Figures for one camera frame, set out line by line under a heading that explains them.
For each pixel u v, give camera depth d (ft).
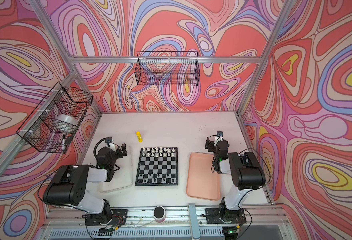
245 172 1.59
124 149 2.83
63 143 2.36
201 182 2.87
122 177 2.97
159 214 2.32
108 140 2.66
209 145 2.83
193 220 2.34
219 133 2.70
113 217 2.40
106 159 2.34
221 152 2.41
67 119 2.44
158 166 2.91
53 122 2.28
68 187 1.51
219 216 2.36
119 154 2.67
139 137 3.24
